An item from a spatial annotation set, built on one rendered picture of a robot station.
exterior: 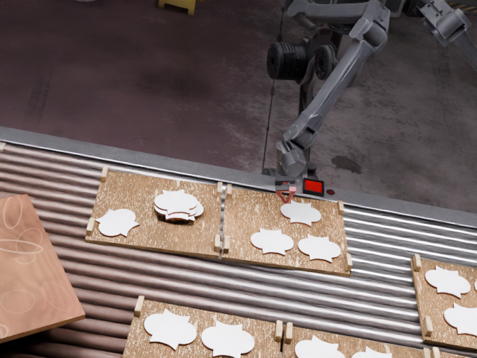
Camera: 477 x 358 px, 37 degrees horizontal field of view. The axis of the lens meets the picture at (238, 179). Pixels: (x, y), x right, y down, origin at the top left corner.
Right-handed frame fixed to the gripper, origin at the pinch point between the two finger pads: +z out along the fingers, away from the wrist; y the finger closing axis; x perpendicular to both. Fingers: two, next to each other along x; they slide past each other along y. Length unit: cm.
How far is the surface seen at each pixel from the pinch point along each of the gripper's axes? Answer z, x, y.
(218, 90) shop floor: 108, -46, -225
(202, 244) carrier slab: 0.2, -25.8, 24.5
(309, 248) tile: 6.7, 7.4, 20.0
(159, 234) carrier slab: -2.7, -39.3, 22.9
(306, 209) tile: 8.0, 7.1, 0.5
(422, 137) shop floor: 137, 91, -207
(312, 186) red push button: 11.2, 9.6, -15.2
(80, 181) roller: -5, -69, 0
